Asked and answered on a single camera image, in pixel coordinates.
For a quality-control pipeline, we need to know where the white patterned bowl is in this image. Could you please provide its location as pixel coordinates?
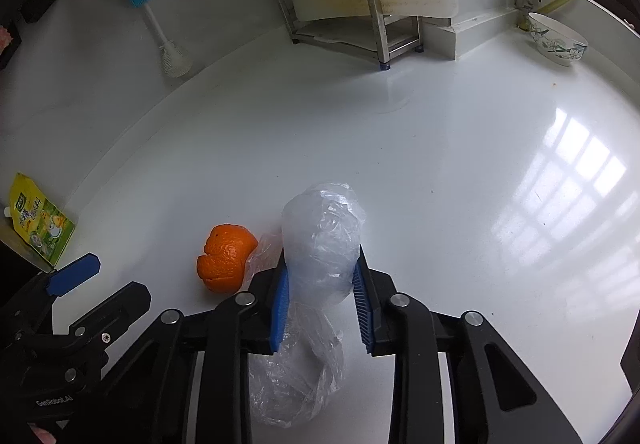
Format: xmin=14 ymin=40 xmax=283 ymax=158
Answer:
xmin=527 ymin=12 xmax=590 ymax=67

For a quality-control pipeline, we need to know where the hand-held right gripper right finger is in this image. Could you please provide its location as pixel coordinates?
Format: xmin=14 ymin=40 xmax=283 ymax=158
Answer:
xmin=352 ymin=246 xmax=583 ymax=444

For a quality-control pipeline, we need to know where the yellow seasoning pouch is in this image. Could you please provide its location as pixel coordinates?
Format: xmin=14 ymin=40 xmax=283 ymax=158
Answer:
xmin=2 ymin=172 xmax=76 ymax=267

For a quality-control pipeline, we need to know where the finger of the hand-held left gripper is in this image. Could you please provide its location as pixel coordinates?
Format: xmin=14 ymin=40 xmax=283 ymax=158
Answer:
xmin=70 ymin=281 xmax=151 ymax=375
xmin=0 ymin=253 xmax=101 ymax=340

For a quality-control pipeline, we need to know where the blue and white bottle brush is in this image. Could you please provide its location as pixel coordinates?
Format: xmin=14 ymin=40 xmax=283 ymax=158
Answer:
xmin=127 ymin=0 xmax=194 ymax=77

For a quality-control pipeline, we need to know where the orange peel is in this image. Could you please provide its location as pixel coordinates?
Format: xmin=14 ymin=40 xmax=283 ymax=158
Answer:
xmin=196 ymin=224 xmax=260 ymax=295

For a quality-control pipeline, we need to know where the stainless steel rack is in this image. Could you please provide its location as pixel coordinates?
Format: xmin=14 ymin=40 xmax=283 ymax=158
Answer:
xmin=266 ymin=0 xmax=426 ymax=71

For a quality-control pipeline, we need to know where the clear plastic bag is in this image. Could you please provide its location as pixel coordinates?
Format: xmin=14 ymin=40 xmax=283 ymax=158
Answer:
xmin=244 ymin=181 xmax=369 ymax=428

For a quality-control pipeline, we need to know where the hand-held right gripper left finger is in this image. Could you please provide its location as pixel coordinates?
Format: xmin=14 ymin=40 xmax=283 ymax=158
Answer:
xmin=85 ymin=254 xmax=291 ymax=444

